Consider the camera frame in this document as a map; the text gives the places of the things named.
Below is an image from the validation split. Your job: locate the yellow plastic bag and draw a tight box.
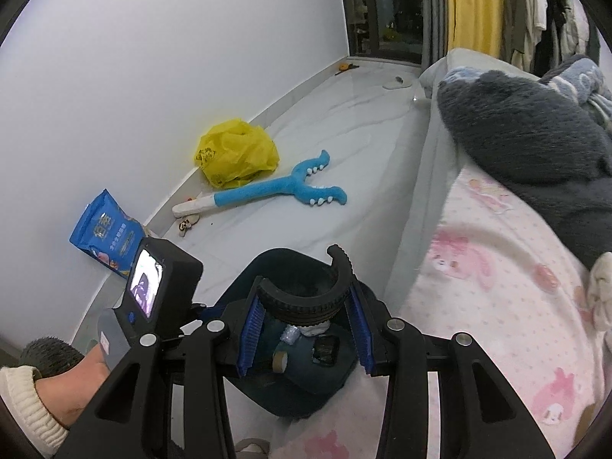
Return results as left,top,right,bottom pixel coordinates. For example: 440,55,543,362
193,119,280,190

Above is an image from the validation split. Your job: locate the grey fleece blanket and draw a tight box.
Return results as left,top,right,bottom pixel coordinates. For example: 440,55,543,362
437,71,612,271

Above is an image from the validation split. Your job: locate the grey curtain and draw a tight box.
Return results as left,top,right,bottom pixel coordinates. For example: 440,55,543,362
421,0,452,68

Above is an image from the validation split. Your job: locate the beige coat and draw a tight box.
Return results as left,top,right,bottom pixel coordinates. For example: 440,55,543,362
502,0,550,75

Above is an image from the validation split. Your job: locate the blue snack bag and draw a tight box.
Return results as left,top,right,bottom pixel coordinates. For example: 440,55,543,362
69,189,146,279

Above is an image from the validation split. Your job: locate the bin with dark blue bag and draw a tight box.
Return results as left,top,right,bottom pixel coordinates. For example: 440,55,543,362
210,247,384,418

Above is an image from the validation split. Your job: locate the pink printed bedsheet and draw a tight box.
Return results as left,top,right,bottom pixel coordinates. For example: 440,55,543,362
217,167,612,459

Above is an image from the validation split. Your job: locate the black tissue pack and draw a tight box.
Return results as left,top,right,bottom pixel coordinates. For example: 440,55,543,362
312,335,342,367

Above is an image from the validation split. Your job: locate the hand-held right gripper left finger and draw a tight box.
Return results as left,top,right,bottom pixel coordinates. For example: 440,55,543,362
56,291,269,459

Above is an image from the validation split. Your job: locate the person's left forearm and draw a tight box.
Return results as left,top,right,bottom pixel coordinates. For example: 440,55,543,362
0,337,88,458

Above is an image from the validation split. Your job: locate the blue plush toy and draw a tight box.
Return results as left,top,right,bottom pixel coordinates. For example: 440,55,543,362
172,149,349,218

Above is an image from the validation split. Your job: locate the black coat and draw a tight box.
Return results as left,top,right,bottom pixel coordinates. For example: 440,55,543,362
538,0,581,65

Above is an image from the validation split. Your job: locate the dark glass door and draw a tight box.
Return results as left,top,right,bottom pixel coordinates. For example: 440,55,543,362
337,0,426,64

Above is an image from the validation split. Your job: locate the yellow curtain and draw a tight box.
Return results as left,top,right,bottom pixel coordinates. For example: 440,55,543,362
444,0,505,60

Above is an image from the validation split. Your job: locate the person's left hand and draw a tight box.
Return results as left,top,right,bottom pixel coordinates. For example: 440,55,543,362
34,343,116,430

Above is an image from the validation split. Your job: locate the blue printed blanket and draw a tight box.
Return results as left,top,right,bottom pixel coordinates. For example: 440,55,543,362
447,54,612,130

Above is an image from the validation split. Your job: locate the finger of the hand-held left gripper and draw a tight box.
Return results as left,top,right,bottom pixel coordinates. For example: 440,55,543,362
181,302,221,333

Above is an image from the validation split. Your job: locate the black curved rubber piece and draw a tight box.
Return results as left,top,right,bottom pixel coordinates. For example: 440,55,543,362
257,244,357,332

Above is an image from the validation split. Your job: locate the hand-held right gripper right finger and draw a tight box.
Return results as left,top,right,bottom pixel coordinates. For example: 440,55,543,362
345,283,561,459

